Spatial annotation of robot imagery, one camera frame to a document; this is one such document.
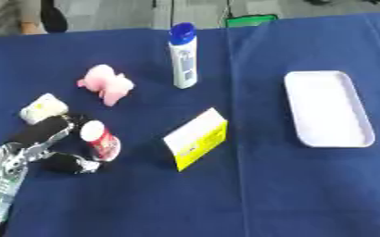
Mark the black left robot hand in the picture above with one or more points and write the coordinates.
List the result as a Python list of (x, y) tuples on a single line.
[(39, 131)]

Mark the white and yellow box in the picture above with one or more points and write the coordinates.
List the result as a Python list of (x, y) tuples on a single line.
[(196, 139)]

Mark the white tray box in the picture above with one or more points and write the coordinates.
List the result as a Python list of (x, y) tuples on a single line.
[(328, 108)]

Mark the white and yellow packet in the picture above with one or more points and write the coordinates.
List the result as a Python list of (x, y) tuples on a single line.
[(43, 108)]

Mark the red can with white lid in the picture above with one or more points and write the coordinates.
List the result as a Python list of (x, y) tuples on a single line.
[(102, 142)]

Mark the pink soft toy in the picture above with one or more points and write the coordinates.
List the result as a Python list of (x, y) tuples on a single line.
[(106, 83)]

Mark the person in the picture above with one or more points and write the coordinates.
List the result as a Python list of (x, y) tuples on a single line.
[(9, 15)]

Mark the white bottle with blue cap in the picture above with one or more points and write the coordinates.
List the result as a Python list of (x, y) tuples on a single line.
[(183, 61)]

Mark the green bag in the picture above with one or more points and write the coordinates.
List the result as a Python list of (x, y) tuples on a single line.
[(251, 20)]

